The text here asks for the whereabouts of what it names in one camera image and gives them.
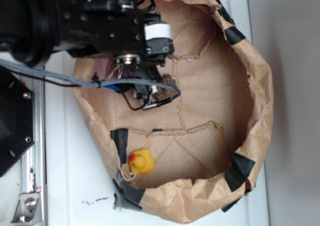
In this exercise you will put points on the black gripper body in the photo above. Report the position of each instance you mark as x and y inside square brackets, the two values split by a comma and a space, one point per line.
[123, 31]

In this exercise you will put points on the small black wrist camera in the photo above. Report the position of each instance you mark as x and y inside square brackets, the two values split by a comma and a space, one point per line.
[144, 93]

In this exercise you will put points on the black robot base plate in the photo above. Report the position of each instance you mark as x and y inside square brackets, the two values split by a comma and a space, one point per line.
[16, 120]

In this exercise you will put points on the brown rock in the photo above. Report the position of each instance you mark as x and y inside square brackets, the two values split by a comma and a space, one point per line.
[165, 93]

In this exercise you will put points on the brown paper bag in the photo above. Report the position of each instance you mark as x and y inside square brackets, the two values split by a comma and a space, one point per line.
[209, 144]

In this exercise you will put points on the yellow rubber duck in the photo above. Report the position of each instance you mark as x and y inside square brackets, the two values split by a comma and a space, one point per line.
[141, 161]

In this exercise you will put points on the metal corner bracket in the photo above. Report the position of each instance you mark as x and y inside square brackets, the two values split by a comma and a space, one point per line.
[28, 210]

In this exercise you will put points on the aluminium frame rail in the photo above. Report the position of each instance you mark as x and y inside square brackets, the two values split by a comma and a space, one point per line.
[33, 162]

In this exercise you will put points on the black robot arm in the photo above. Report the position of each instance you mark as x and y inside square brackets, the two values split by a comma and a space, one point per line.
[32, 30]

